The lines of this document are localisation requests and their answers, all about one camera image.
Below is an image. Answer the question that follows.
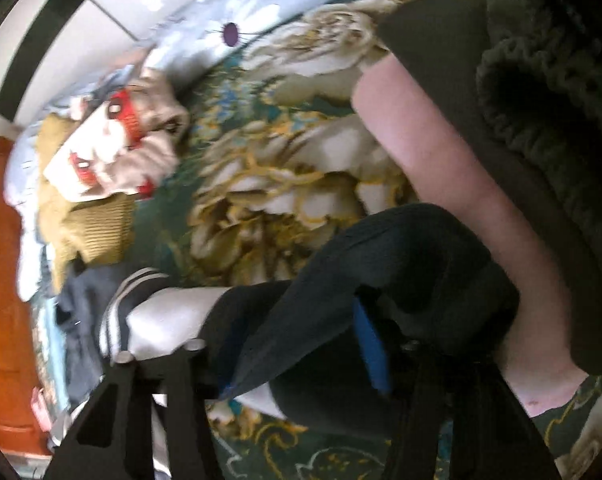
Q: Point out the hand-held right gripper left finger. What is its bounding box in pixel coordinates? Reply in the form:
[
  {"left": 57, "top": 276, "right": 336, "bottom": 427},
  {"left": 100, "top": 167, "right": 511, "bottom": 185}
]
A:
[{"left": 44, "top": 341, "right": 223, "bottom": 480}]

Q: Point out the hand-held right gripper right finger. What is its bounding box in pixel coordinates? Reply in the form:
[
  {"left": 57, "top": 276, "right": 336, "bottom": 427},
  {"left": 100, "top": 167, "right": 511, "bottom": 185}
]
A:
[{"left": 353, "top": 301, "right": 562, "bottom": 480}]

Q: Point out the dark fleece garment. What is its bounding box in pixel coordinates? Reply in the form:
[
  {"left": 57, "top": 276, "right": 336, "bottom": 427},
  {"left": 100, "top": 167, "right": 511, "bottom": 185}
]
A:
[{"left": 201, "top": 204, "right": 522, "bottom": 431}]

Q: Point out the navy garment with white stripes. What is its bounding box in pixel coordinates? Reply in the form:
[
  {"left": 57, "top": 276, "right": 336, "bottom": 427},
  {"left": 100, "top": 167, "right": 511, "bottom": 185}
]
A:
[{"left": 56, "top": 267, "right": 287, "bottom": 421}]

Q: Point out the mustard knit sweater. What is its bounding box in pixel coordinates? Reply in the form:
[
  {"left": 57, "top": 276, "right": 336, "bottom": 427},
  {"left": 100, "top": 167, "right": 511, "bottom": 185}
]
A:
[{"left": 34, "top": 112, "right": 137, "bottom": 293}]

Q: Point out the teal floral bed blanket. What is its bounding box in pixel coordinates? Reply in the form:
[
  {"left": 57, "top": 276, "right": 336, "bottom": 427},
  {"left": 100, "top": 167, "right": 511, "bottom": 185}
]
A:
[{"left": 171, "top": 0, "right": 602, "bottom": 480}]

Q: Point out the orange wooden headboard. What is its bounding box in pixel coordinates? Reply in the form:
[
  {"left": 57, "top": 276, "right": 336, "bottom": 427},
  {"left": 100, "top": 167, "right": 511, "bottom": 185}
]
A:
[{"left": 0, "top": 105, "right": 57, "bottom": 456}]

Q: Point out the cream cartoon print garment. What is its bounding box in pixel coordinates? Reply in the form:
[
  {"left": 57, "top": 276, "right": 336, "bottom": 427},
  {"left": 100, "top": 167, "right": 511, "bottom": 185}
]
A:
[{"left": 44, "top": 72, "right": 192, "bottom": 201}]

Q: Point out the dark green knit garment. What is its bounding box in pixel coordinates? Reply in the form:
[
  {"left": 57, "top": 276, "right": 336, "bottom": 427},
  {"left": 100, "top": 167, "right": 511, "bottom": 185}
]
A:
[{"left": 476, "top": 0, "right": 602, "bottom": 221}]

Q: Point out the person's olive shirt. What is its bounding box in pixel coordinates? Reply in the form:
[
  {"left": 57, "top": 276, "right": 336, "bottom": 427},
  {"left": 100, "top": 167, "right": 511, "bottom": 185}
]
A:
[{"left": 376, "top": 0, "right": 602, "bottom": 376}]

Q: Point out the light blue floral duvet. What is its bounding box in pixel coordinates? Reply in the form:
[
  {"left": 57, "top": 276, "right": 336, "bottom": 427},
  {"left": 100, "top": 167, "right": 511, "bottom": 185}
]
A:
[{"left": 4, "top": 0, "right": 486, "bottom": 301}]

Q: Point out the white wardrobe with black stripe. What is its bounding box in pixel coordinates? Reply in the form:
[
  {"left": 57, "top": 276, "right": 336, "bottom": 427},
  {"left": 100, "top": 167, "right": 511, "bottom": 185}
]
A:
[{"left": 0, "top": 0, "right": 192, "bottom": 126}]

